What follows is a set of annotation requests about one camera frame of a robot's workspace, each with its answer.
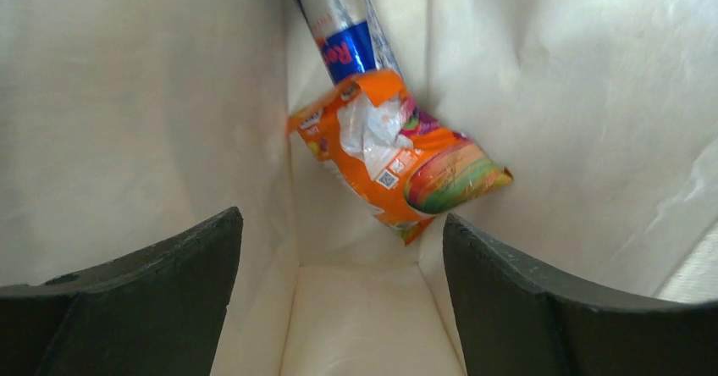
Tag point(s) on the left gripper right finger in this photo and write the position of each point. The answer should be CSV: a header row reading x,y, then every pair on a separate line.
x,y
517,315

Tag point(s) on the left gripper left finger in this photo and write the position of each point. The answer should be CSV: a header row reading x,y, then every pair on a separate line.
x,y
157,311

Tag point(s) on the beige canvas tote bag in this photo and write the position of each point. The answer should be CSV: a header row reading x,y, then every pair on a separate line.
x,y
127,122

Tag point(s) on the orange candy snack bag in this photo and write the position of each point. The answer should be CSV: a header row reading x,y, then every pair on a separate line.
x,y
402,162

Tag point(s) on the can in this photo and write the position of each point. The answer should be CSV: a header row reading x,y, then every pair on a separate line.
x,y
349,36

